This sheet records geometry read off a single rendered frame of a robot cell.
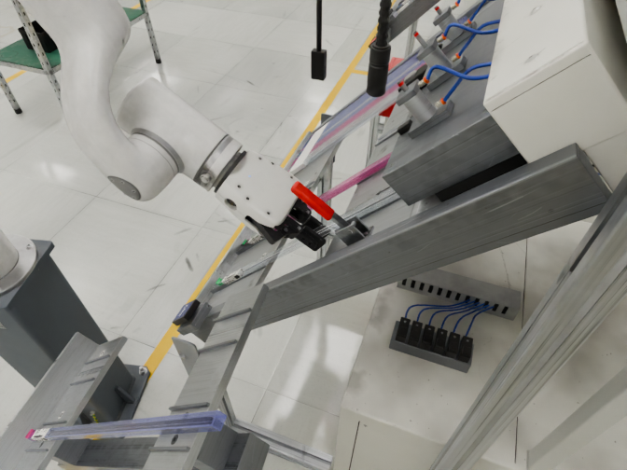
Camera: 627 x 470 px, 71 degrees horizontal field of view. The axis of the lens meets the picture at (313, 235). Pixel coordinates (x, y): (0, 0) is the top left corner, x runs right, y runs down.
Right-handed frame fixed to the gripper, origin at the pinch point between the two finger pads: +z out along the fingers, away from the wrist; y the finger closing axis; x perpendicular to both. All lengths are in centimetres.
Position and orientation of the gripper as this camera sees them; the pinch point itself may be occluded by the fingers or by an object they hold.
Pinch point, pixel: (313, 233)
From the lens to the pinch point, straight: 66.2
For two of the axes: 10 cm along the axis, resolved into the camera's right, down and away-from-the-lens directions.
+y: 3.5, -6.8, 6.4
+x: -5.1, 4.4, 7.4
